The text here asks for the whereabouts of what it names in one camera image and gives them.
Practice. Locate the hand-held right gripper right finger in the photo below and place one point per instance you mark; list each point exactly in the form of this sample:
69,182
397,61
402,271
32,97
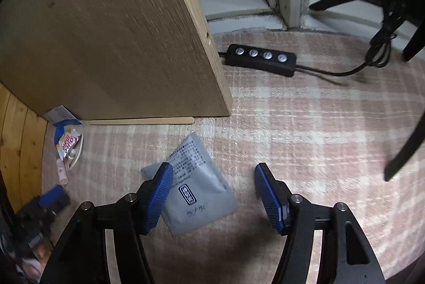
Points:
269,197

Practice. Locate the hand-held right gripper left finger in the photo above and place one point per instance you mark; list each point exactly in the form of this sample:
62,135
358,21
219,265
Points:
159,197

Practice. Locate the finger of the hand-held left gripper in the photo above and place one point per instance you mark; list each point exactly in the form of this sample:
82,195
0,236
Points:
51,196

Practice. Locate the grey sachet packet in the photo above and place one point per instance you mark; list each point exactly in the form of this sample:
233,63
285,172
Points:
199,191

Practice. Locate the red and white snack packet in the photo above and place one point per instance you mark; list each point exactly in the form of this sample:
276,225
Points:
68,141

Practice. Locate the small pink bottle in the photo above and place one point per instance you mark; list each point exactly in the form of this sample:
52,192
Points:
62,172

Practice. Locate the wooden side panel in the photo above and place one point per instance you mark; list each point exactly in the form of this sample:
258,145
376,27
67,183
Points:
20,144

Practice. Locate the checked beige blanket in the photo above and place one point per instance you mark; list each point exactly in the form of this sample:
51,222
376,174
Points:
298,138

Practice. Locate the flat wooden stick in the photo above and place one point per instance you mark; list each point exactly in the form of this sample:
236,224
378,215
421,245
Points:
149,121

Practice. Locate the blue and white packet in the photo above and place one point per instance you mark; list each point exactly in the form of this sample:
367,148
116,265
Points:
61,114

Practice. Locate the black power strip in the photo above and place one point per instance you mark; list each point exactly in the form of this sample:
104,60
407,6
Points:
260,64

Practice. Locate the wooden cabinet panel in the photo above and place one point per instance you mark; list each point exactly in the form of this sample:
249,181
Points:
99,21

